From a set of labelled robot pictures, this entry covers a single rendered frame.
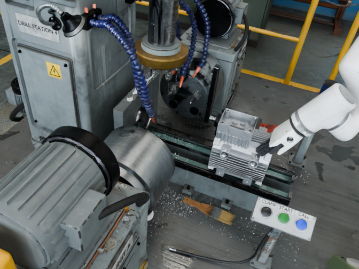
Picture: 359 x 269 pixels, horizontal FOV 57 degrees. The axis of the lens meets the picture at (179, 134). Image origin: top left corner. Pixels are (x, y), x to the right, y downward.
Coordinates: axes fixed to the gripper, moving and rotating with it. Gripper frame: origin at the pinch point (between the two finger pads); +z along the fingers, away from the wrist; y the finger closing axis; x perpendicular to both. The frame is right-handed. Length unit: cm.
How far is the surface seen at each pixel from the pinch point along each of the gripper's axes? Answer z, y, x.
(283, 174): 10.6, 11.5, -18.3
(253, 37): 107, 321, -6
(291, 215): -4.1, -20.8, -12.7
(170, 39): -5.4, 3.4, 46.4
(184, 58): -3.0, 4.1, 39.2
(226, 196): 26.6, -1.3, -7.3
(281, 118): 23, 66, -20
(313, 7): 16, 237, -16
